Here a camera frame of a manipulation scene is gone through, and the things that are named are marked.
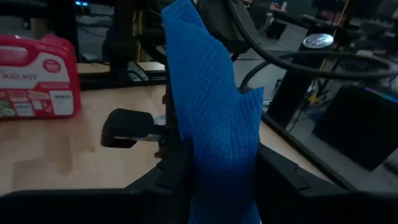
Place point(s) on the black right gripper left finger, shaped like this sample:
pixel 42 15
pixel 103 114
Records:
pixel 171 186

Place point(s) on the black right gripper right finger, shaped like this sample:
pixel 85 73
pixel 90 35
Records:
pixel 280 193

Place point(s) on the blue bandage strip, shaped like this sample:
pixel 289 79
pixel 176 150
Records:
pixel 211 109

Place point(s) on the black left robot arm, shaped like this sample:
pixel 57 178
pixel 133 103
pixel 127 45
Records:
pixel 224 25

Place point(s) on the black box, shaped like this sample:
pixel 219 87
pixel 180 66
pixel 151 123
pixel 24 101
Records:
pixel 357 130

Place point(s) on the black tower fan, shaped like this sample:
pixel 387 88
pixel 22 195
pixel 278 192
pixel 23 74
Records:
pixel 289 93

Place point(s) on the red first aid kit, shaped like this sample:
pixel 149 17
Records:
pixel 37 81

